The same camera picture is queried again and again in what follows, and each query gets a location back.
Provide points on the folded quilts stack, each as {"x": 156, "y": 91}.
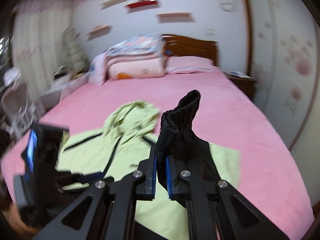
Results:
{"x": 136, "y": 58}

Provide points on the dark wooden nightstand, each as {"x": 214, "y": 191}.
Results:
{"x": 246, "y": 85}

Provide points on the brown wooden headboard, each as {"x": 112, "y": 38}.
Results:
{"x": 178, "y": 45}

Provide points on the pink flat pillow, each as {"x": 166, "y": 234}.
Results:
{"x": 189, "y": 65}

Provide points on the white covered side table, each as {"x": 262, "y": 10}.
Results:
{"x": 50, "y": 98}

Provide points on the white curtain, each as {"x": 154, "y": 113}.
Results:
{"x": 37, "y": 45}

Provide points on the pink wall shelf right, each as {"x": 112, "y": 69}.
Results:
{"x": 173, "y": 17}

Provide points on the beige puffer coat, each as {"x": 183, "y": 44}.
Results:
{"x": 74, "y": 56}

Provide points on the pink wall shelf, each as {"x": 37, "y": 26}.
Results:
{"x": 99, "y": 31}
{"x": 173, "y": 17}

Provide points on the papers on nightstand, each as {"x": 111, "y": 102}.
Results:
{"x": 239, "y": 75}

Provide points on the cream wall shelf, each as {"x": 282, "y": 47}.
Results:
{"x": 111, "y": 3}

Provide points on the small pink cushion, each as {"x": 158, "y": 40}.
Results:
{"x": 97, "y": 70}

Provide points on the floral wardrobe doors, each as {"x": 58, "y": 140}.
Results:
{"x": 284, "y": 64}

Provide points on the white chair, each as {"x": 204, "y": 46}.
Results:
{"x": 18, "y": 108}

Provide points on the pink bed sheet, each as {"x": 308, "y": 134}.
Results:
{"x": 269, "y": 176}

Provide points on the red wall shelf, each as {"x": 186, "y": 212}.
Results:
{"x": 142, "y": 5}

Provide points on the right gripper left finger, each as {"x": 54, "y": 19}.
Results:
{"x": 107, "y": 210}

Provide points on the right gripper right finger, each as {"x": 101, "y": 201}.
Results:
{"x": 216, "y": 210}

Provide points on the pink wall shelf lower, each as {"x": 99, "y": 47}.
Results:
{"x": 99, "y": 31}

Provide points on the light green black jacket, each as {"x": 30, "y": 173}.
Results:
{"x": 127, "y": 137}

